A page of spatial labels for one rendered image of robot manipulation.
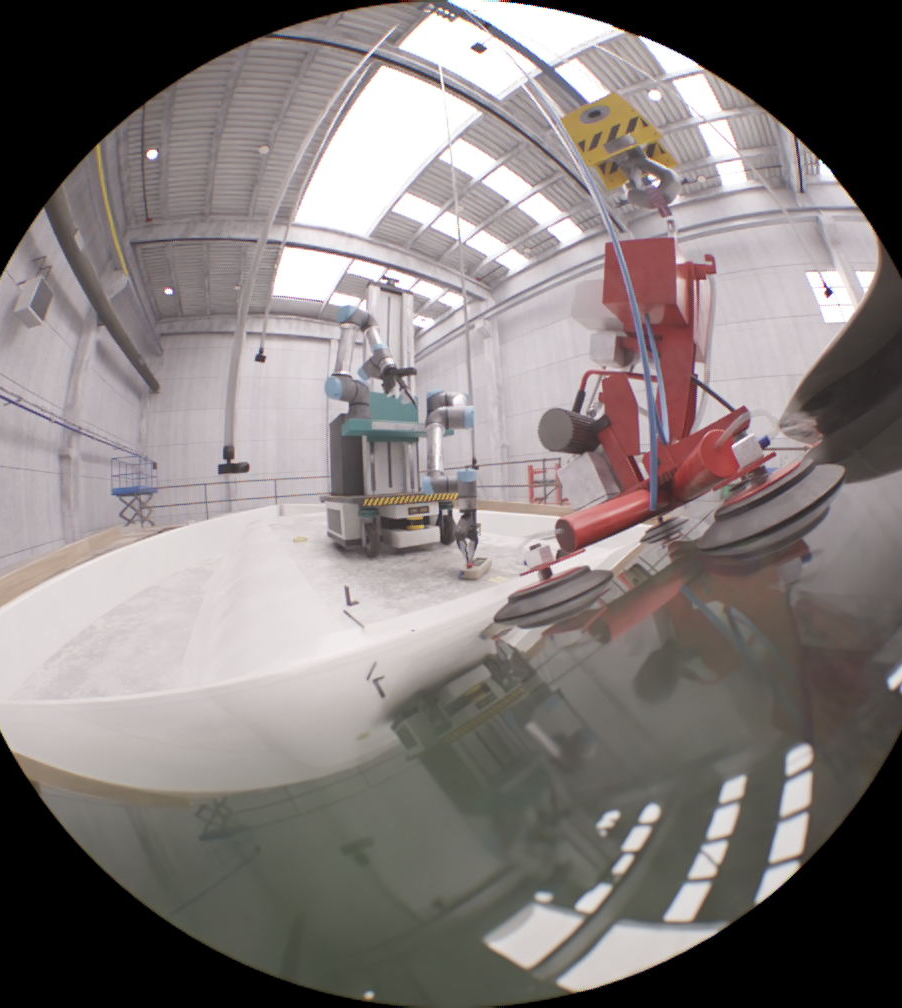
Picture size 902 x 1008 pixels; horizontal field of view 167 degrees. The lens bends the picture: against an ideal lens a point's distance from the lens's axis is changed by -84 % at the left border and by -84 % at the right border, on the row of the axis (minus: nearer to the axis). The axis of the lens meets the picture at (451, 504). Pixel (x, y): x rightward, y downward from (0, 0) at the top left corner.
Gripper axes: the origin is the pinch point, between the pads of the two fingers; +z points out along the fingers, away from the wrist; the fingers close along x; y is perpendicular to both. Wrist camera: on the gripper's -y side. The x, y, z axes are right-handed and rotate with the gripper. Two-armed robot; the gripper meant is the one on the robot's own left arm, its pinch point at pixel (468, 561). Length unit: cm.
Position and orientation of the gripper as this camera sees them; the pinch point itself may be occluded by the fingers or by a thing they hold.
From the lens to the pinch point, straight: 122.9
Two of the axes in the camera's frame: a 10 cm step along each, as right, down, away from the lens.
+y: 3.9, -0.8, 9.2
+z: 0.4, 10.0, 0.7
